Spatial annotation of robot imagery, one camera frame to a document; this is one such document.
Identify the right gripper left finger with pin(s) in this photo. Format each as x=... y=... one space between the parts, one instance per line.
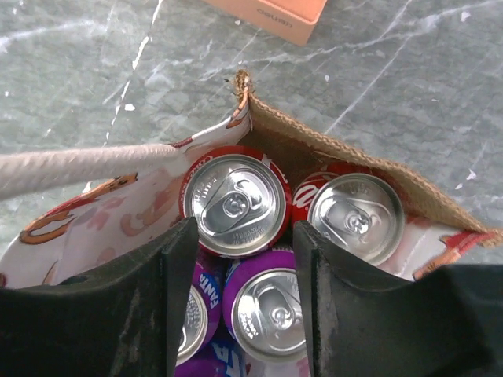
x=123 y=318

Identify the peach plastic file organizer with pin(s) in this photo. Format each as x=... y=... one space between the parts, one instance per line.
x=291 y=20

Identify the red cola can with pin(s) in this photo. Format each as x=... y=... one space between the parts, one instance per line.
x=357 y=208
x=240 y=198

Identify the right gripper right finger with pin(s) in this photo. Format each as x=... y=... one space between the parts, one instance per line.
x=362 y=321

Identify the purple fanta can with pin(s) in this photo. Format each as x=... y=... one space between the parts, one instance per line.
x=204 y=306
x=219 y=358
x=261 y=306

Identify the patterned canvas tote bag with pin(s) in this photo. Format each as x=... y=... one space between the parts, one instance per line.
x=136 y=201

